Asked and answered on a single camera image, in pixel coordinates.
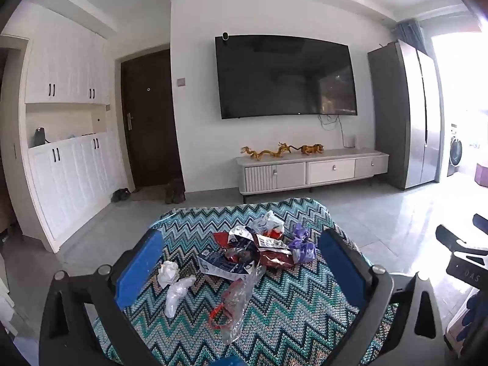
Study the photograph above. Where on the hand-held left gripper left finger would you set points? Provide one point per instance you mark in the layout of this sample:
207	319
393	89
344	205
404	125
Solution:
139	267

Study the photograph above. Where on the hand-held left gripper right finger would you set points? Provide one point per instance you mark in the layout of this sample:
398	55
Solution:
339	267

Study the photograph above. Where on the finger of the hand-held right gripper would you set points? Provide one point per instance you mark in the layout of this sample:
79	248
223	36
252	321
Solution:
481	222
453	240

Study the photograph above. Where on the white tissue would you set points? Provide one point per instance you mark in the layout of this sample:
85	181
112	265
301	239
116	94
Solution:
167	272

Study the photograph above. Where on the purple wrapper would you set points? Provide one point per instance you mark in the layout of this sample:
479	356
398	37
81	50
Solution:
303	247

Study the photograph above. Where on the whitish clear plastic bag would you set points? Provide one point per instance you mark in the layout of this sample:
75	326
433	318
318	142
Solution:
177	293

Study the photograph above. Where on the dark red snack packet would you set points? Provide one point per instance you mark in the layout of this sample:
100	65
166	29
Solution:
277	257

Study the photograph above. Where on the dark blue snack packet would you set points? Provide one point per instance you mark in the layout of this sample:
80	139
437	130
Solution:
211	262

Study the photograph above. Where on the white plastic bag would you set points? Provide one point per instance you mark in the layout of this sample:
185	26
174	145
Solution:
267	223

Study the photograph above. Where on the silver black wrapper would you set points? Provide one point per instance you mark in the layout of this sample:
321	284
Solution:
244	249

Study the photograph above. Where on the clear wrapper with red print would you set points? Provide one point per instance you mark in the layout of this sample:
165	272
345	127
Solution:
234	305

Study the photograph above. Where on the person's right hand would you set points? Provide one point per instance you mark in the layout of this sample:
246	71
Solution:
469	316

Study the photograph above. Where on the purple stool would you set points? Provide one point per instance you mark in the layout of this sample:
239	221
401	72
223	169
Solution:
481	173

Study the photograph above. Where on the white ribbed panel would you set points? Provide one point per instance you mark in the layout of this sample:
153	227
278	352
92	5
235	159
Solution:
455	328

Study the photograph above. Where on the zigzag knitted blanket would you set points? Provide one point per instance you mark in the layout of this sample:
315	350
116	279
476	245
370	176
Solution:
289	312

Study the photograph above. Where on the pair of dark shoes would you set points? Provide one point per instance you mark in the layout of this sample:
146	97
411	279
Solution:
120	195

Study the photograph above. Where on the washing machine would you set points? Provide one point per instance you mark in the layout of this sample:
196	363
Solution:
454	150

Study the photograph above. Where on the pair of brown boots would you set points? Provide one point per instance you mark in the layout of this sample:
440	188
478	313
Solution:
175	191

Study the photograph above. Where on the white television stand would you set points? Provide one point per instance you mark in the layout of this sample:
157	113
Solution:
305	171

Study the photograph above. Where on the golden tiger figurine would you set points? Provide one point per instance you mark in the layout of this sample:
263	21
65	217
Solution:
310	148

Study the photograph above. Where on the grey double-door fridge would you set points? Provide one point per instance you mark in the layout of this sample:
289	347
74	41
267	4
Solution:
408	118

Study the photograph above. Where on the golden dragon figurine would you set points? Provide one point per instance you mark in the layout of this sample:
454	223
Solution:
267	152

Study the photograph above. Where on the dark brown door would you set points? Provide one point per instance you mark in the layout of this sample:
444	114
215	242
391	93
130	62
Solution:
150	122

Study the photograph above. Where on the black bag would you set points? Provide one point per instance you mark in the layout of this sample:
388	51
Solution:
40	138

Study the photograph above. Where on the grey blue curtain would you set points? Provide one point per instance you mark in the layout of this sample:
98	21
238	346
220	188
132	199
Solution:
410	32

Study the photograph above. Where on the white wall cabinet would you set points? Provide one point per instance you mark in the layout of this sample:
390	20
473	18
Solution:
64	129

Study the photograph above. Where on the wall-mounted black television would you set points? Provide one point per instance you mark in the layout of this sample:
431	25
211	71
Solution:
282	76

